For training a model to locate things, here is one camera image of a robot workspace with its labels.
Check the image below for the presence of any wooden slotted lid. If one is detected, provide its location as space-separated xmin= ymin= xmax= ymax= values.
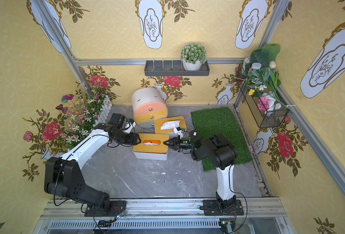
xmin=133 ymin=134 xmax=169 ymax=154
xmin=154 ymin=116 xmax=187 ymax=136

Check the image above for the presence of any white plastic box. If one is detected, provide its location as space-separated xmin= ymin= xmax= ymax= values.
xmin=132 ymin=150 xmax=168 ymax=161
xmin=154 ymin=116 xmax=187 ymax=137

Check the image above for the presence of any orange tissue pack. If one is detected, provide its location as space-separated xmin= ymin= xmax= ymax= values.
xmin=160 ymin=120 xmax=180 ymax=130
xmin=143 ymin=140 xmax=161 ymax=146

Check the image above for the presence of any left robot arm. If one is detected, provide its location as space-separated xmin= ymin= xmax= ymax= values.
xmin=44 ymin=113 xmax=141 ymax=217

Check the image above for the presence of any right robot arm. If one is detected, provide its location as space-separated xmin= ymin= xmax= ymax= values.
xmin=164 ymin=131 xmax=244 ymax=216

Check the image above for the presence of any green artificial grass mat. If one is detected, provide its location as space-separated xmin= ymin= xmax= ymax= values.
xmin=191 ymin=107 xmax=252 ymax=164

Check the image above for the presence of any white fence flower planter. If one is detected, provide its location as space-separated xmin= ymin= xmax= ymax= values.
xmin=56 ymin=89 xmax=112 ymax=149

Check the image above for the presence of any round pastel drawer cabinet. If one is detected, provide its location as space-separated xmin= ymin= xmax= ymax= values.
xmin=131 ymin=87 xmax=168 ymax=128

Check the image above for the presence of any potted green succulent plant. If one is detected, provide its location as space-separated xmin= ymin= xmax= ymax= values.
xmin=181 ymin=42 xmax=206 ymax=71

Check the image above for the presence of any artificial flower bouquet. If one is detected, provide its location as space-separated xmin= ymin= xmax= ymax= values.
xmin=243 ymin=44 xmax=291 ymax=114

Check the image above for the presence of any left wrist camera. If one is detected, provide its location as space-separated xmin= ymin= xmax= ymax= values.
xmin=124 ymin=119 xmax=136 ymax=134

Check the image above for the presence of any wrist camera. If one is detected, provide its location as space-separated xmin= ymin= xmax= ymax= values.
xmin=173 ymin=127 xmax=184 ymax=138
xmin=124 ymin=119 xmax=136 ymax=134

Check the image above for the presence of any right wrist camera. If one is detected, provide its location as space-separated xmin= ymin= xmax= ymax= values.
xmin=173 ymin=127 xmax=184 ymax=138

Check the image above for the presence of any grey wall shelf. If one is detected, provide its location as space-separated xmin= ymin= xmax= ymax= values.
xmin=144 ymin=59 xmax=210 ymax=77

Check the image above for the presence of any black wire wall basket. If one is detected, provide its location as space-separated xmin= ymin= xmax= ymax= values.
xmin=239 ymin=63 xmax=290 ymax=128

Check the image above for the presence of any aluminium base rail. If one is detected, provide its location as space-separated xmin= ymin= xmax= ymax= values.
xmin=33 ymin=198 xmax=294 ymax=234

